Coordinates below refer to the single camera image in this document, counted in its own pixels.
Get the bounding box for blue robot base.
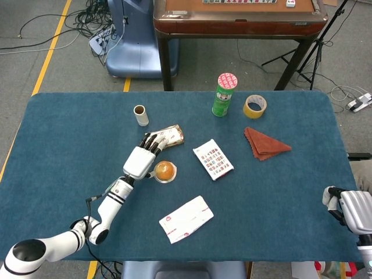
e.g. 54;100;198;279
105;0;180;79

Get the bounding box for red white wrapped snack pack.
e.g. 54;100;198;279
145;124;185;149

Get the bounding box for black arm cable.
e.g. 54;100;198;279
85;195;117;279

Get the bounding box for yellow tape roll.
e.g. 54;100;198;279
242;94;268;120

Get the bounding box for blue table mat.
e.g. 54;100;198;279
0;90;363;262

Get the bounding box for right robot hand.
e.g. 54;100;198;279
321;185;372;235

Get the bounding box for black tripod stand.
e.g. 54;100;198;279
261;0;349;91

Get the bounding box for white power strip with plugs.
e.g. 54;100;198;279
88;24;117;56

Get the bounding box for black floor cables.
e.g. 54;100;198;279
0;0;117;59

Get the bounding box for row of mahjong tiles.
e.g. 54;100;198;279
202;0;278;5

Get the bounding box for white wet wipes pack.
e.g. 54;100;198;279
159;195;214;245

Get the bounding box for orange jelly cup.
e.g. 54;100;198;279
153;160;177;184

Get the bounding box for grey-blue robot chest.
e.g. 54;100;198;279
120;260;248;279

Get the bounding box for patterned white packet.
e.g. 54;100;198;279
192;138;235;181

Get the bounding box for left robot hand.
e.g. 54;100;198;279
123;132;169;180

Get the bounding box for brown mahjong table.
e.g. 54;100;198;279
153;0;329;92

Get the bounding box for green chips can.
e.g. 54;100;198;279
212;73;239;117

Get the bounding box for brown folded cloth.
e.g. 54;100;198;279
244;126;292;159

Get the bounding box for cardboard tube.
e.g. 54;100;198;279
133;105;150;127

